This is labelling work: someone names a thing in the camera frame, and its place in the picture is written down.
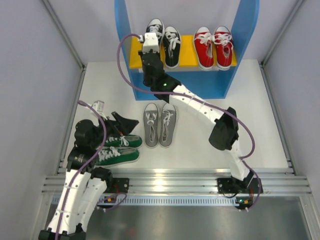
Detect slotted cable duct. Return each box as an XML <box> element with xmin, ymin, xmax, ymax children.
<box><xmin>97</xmin><ymin>195</ymin><xmax>253</xmax><ymax>207</ymax></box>

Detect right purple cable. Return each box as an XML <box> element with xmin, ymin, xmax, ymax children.
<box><xmin>117</xmin><ymin>34</ymin><xmax>263</xmax><ymax>213</ymax></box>

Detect purple cable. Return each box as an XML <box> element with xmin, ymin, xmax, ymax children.
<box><xmin>117</xmin><ymin>34</ymin><xmax>263</xmax><ymax>213</ymax></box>
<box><xmin>56</xmin><ymin>100</ymin><xmax>127</xmax><ymax>240</ymax></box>

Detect upper green sneaker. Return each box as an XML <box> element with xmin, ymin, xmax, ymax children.
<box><xmin>104</xmin><ymin>134</ymin><xmax>143</xmax><ymax>148</ymax></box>

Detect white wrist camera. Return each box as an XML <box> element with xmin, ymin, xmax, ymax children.
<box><xmin>91</xmin><ymin>100</ymin><xmax>105</xmax><ymax>116</ymax></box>
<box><xmin>138</xmin><ymin>32</ymin><xmax>160</xmax><ymax>54</ymax></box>

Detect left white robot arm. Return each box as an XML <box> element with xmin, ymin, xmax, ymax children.
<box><xmin>38</xmin><ymin>111</ymin><xmax>139</xmax><ymax>240</ymax></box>

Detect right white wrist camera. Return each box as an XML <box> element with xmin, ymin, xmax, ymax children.
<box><xmin>138</xmin><ymin>32</ymin><xmax>160</xmax><ymax>54</ymax></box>

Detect lower green sneaker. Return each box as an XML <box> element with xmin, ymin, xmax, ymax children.
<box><xmin>95</xmin><ymin>146</ymin><xmax>140</xmax><ymax>167</ymax></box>

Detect grey sneaker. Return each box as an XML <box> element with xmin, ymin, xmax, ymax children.
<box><xmin>142</xmin><ymin>103</ymin><xmax>160</xmax><ymax>148</ymax></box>
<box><xmin>159</xmin><ymin>103</ymin><xmax>177</xmax><ymax>148</ymax></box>

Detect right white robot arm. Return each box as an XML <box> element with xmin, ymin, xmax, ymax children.
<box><xmin>138</xmin><ymin>50</ymin><xmax>262</xmax><ymax>199</ymax></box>

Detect blue yellow shoe shelf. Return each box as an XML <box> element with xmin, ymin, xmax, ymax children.
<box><xmin>114</xmin><ymin>0</ymin><xmax>260</xmax><ymax>101</ymax></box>

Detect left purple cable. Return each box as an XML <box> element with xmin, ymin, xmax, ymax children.
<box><xmin>56</xmin><ymin>100</ymin><xmax>127</xmax><ymax>240</ymax></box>

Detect red sneaker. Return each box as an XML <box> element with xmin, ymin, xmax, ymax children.
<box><xmin>212</xmin><ymin>26</ymin><xmax>234</xmax><ymax>71</ymax></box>
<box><xmin>193</xmin><ymin>26</ymin><xmax>214</xmax><ymax>71</ymax></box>

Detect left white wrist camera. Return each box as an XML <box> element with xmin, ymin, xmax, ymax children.
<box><xmin>91</xmin><ymin>100</ymin><xmax>105</xmax><ymax>116</ymax></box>

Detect black sneaker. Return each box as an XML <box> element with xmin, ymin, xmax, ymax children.
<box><xmin>146</xmin><ymin>18</ymin><xmax>165</xmax><ymax>47</ymax></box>
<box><xmin>162</xmin><ymin>26</ymin><xmax>182</xmax><ymax>69</ymax></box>

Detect aluminium rail frame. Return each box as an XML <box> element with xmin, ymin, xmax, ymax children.
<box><xmin>41</xmin><ymin>62</ymin><xmax>313</xmax><ymax>198</ymax></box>

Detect green sneaker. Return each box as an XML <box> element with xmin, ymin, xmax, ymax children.
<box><xmin>95</xmin><ymin>146</ymin><xmax>140</xmax><ymax>167</ymax></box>
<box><xmin>104</xmin><ymin>134</ymin><xmax>143</xmax><ymax>148</ymax></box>

